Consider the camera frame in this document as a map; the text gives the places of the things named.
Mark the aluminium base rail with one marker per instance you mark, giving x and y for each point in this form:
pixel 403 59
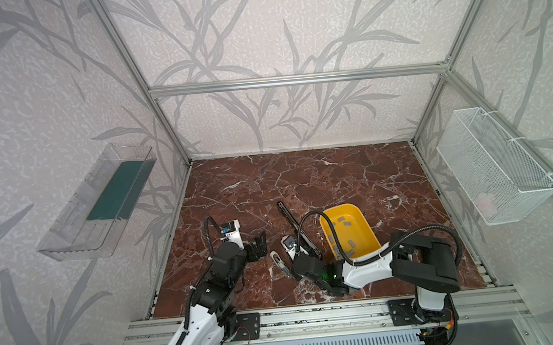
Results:
pixel 345 317

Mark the aluminium frame corner post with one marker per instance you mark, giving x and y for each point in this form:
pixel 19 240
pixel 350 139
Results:
pixel 98 7

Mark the white slotted cable duct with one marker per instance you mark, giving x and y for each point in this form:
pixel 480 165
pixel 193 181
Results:
pixel 478 333

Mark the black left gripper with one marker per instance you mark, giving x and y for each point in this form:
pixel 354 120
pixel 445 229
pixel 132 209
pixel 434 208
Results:
pixel 252 248

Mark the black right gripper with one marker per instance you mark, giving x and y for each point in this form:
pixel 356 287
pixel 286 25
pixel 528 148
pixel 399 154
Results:
pixel 289 263

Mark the white wire wall basket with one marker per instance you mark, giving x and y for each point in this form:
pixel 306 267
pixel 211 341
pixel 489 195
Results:
pixel 502 180

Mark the yellow plastic tray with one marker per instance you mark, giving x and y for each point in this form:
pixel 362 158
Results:
pixel 360 233

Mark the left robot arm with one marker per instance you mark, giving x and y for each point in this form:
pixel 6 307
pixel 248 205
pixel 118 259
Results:
pixel 210 318

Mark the clear plastic wall bin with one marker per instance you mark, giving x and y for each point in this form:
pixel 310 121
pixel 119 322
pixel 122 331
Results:
pixel 95 218

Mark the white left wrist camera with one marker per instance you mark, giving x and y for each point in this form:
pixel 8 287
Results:
pixel 230 232

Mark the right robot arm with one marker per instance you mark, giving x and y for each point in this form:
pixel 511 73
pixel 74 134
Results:
pixel 429 263

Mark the beige white stapler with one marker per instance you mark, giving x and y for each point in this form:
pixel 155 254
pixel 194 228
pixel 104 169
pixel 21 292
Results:
pixel 280 264

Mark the aluminium frame crossbar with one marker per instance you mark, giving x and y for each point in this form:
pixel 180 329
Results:
pixel 302 79

